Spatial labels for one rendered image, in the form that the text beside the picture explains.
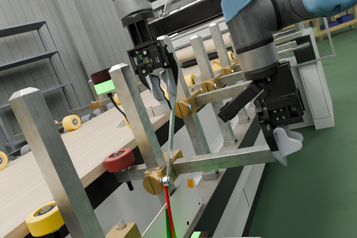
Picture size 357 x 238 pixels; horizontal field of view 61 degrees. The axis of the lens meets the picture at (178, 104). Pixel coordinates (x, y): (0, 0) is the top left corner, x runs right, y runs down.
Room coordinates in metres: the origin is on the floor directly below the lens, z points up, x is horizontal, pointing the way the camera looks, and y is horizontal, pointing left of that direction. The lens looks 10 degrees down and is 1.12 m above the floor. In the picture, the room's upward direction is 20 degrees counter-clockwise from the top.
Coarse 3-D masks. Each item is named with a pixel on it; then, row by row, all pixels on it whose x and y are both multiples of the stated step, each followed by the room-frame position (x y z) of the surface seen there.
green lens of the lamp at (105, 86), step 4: (100, 84) 0.69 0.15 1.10; (104, 84) 0.69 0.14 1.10; (108, 84) 0.69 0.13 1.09; (112, 84) 0.70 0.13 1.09; (96, 88) 0.70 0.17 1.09; (100, 88) 0.70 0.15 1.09; (104, 88) 0.69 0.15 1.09; (108, 88) 0.69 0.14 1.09; (112, 88) 0.70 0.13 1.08; (100, 92) 0.70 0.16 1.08
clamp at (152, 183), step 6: (174, 150) 0.77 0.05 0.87; (180, 150) 0.76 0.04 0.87; (174, 156) 0.73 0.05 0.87; (180, 156) 0.75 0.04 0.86; (162, 168) 0.68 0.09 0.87; (144, 174) 0.69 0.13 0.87; (150, 174) 0.67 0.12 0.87; (156, 174) 0.66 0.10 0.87; (162, 174) 0.67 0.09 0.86; (174, 174) 0.71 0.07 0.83; (144, 180) 0.67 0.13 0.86; (150, 180) 0.66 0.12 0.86; (156, 180) 0.65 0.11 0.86; (174, 180) 0.70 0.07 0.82; (144, 186) 0.67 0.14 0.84; (150, 186) 0.66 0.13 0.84; (156, 186) 0.66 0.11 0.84; (162, 186) 0.65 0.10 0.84; (168, 186) 0.67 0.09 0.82; (150, 192) 0.67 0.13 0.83; (156, 192) 0.66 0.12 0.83
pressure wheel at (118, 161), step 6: (120, 150) 0.83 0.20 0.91; (126, 150) 0.80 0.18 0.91; (108, 156) 0.81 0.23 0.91; (114, 156) 0.80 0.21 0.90; (120, 156) 0.77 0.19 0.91; (126, 156) 0.77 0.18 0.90; (132, 156) 0.79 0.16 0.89; (108, 162) 0.77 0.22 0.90; (114, 162) 0.76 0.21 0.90; (120, 162) 0.76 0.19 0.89; (126, 162) 0.77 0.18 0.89; (132, 162) 0.78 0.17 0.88; (108, 168) 0.77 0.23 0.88; (114, 168) 0.76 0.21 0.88; (120, 168) 0.76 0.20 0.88; (126, 168) 0.80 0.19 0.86; (132, 186) 0.80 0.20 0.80
